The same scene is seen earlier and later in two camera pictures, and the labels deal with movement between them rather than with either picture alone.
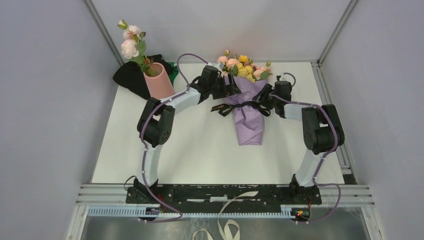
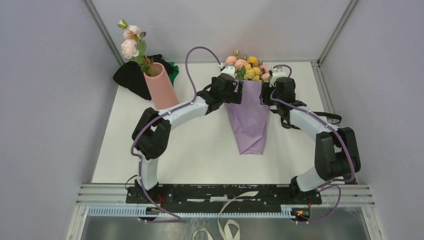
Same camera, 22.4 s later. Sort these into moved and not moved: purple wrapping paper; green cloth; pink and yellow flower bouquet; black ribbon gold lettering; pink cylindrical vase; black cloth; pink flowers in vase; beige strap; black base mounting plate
Moved: purple wrapping paper; pink and yellow flower bouquet; black ribbon gold lettering
Not moved: beige strap; black base mounting plate; black cloth; green cloth; pink cylindrical vase; pink flowers in vase
